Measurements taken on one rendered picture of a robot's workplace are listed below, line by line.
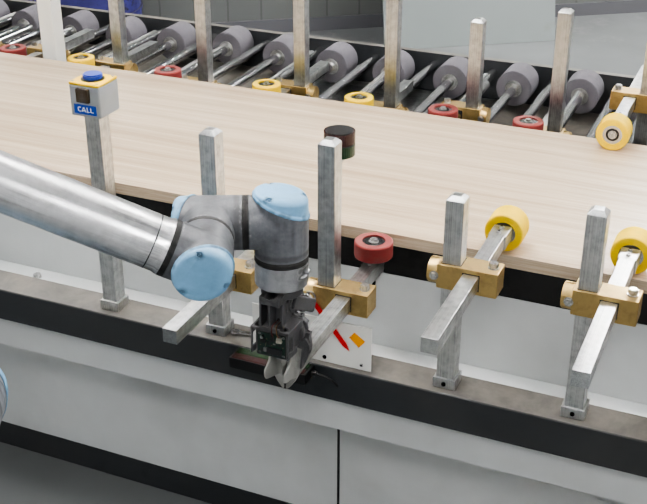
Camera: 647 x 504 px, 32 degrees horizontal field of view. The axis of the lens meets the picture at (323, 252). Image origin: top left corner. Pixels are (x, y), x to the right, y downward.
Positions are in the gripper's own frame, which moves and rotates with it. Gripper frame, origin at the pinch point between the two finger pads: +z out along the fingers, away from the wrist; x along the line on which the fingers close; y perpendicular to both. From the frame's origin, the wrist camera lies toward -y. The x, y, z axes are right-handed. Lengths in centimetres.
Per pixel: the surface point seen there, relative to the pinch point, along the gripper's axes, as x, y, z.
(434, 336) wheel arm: 25.6, -2.7, -13.5
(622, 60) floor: -18, -477, 69
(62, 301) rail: -67, -25, 12
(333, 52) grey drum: -65, -173, -7
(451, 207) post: 20.3, -25.9, -26.6
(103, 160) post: -53, -26, -24
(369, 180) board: -13, -71, -9
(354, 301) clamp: 2.2, -25.7, -3.6
